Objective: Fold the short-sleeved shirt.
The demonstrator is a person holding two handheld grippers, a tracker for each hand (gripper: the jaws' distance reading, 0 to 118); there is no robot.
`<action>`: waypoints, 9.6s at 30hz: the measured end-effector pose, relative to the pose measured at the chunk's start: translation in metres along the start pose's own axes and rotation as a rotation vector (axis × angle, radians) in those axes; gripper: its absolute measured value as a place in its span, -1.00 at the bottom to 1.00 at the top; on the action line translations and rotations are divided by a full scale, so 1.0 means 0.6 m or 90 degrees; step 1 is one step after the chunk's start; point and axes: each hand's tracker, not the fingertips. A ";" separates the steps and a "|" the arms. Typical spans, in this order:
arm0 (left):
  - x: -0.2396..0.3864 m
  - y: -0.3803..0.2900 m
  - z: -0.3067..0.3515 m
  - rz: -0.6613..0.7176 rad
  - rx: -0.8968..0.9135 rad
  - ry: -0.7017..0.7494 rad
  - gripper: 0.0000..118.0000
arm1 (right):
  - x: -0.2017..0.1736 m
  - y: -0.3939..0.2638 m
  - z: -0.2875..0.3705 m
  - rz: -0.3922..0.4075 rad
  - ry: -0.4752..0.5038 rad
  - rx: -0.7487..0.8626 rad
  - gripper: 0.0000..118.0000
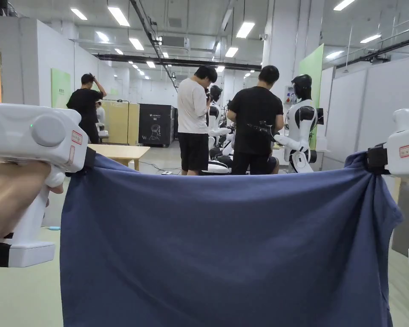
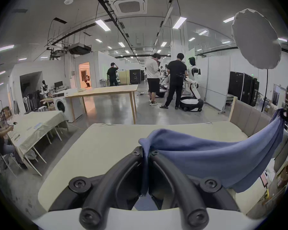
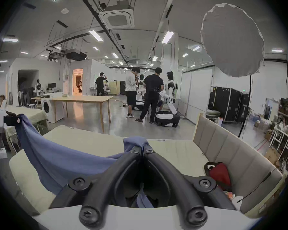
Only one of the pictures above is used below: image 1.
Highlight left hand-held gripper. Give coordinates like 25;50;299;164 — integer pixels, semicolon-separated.
0;103;96;268

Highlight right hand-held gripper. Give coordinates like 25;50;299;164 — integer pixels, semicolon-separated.
366;109;409;270

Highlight dark blue shirt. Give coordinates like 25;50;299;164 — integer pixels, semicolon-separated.
59;149;404;327

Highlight person's left hand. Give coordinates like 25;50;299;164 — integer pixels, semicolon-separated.
0;159;52;241

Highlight light wooden cabinet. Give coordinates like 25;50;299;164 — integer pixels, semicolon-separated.
101;100;141;145

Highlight light wooden table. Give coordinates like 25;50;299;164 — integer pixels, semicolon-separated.
87;143;152;169

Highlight white and black humanoid robot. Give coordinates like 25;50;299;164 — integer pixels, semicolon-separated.
205;85;233;173
274;74;325;173

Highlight black crate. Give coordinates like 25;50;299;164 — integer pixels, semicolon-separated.
138;103;178;149

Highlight bed with pale green sheet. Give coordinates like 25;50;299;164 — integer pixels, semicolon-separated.
0;172;409;327

